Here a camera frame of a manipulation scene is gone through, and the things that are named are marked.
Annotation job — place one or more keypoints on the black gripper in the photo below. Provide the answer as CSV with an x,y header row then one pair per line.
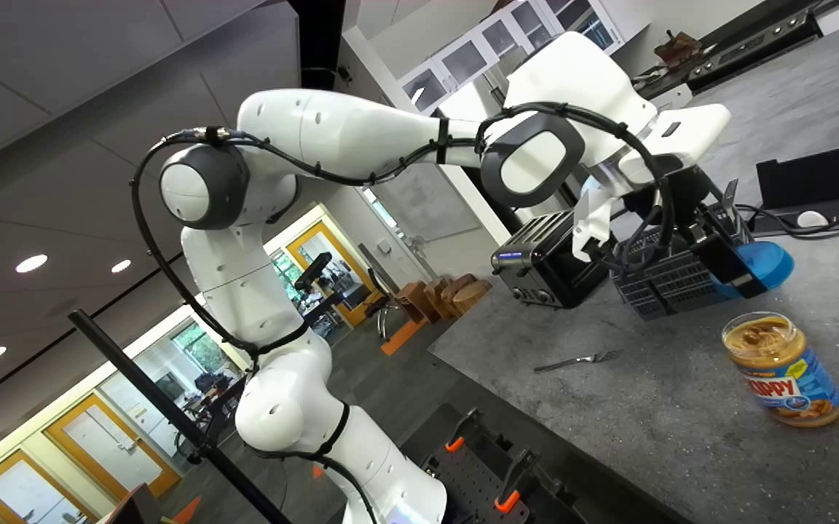
x,y
670,271

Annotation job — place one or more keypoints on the blue plastic jar lid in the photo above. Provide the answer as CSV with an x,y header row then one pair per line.
x,y
767,267

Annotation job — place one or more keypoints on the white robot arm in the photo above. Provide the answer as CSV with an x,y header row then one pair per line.
x,y
340,134

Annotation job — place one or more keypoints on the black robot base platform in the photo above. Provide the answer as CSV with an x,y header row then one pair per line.
x,y
524,475

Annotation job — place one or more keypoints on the white round device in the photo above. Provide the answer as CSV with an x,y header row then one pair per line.
x,y
812,219

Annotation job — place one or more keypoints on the black monitor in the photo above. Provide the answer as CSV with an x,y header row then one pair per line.
x,y
823,178

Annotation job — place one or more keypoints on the peanut butter jar blue label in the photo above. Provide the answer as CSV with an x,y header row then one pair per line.
x,y
786,373

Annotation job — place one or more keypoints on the silver metal fork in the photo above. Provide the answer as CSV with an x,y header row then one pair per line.
x,y
574,363

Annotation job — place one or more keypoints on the wooden furniture stack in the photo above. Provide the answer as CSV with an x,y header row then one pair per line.
x,y
437,300

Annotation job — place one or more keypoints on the white glass door cabinet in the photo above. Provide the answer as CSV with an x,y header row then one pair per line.
x,y
496,49

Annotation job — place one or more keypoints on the black ceiling column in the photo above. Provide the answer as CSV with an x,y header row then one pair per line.
x,y
319,44

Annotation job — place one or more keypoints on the black slanted pole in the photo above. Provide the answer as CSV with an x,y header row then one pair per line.
x,y
171,411

